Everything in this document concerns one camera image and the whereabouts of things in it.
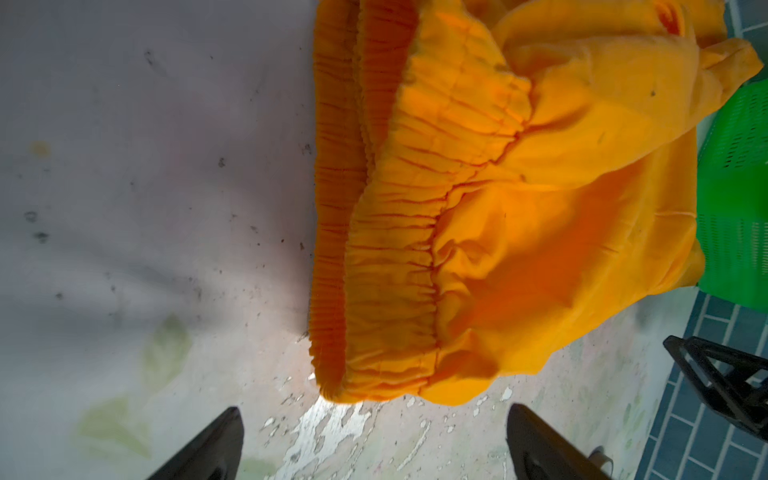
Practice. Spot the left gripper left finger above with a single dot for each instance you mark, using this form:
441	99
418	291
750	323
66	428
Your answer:
214	454

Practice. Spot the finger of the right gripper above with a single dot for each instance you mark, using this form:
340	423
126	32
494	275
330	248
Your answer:
730	382

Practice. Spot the orange shorts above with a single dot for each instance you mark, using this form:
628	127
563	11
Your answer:
496	179

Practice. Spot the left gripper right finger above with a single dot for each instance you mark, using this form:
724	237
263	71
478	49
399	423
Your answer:
539	452

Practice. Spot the green plastic basket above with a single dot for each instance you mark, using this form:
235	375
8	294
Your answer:
732	200

